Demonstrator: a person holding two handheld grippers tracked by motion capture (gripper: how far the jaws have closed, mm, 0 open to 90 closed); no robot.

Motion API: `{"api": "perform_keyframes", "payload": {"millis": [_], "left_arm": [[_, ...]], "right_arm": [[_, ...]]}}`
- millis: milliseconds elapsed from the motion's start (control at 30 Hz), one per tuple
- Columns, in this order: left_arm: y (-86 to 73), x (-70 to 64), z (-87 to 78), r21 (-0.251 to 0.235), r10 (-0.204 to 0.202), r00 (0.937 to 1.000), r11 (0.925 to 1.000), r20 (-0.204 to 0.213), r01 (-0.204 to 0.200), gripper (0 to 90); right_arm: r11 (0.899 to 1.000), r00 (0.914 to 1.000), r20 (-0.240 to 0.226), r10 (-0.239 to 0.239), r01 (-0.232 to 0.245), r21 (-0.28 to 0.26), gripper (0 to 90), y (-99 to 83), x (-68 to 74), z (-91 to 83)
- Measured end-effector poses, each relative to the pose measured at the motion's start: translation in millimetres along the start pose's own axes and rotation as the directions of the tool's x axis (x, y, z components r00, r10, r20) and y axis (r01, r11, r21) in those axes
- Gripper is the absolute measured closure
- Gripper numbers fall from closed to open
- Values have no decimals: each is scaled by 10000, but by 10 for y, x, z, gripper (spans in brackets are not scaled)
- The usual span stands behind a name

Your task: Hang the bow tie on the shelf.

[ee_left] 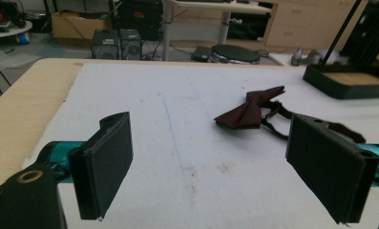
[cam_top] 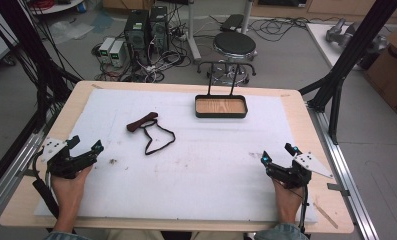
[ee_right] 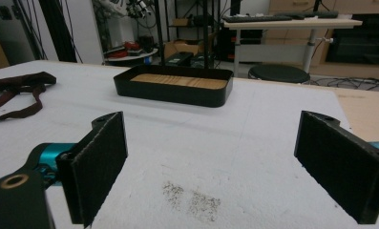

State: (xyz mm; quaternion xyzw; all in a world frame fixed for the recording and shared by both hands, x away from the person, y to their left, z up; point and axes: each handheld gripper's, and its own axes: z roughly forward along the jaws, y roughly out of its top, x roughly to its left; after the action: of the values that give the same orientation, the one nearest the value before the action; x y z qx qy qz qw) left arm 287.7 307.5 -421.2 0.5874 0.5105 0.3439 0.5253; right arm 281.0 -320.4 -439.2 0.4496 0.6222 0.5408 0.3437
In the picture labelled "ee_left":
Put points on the large black equipment case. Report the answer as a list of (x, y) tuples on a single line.
[(139, 17)]

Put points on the round black disc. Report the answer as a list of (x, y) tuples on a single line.
[(235, 53)]

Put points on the brown cardboard box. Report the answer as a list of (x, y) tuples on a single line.
[(71, 28)]

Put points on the flat black device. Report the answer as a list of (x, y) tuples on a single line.
[(201, 54)]

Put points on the round white table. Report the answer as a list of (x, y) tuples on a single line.
[(5, 31)]

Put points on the dark red bow tie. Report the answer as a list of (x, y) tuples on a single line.
[(246, 111)]

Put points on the black stand base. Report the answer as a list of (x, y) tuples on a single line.
[(343, 85)]

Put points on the black metal stand frame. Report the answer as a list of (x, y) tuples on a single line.
[(368, 31)]

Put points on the black speaker box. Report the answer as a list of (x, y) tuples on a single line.
[(130, 44), (105, 44)]

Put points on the white height-adjustable desk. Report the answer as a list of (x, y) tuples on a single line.
[(209, 6)]

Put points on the white foam mat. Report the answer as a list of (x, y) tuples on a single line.
[(190, 133)]

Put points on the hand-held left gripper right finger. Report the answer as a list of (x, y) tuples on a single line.
[(324, 162)]

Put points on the thin black pole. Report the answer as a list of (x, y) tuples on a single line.
[(340, 33)]

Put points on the light wooden drawer cabinet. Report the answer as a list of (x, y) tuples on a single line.
[(301, 25)]

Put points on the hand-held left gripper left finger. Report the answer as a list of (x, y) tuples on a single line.
[(106, 162)]

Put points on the grey rounded device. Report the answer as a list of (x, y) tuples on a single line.
[(314, 57)]

